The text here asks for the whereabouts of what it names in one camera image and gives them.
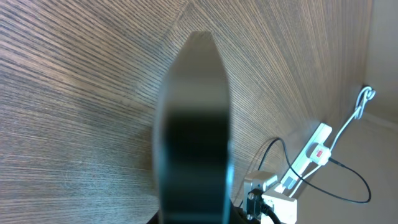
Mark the light blue Galaxy smartphone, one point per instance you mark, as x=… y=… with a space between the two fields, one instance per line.
x=191 y=138

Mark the white power strip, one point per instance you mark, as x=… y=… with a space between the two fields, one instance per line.
x=302 y=161

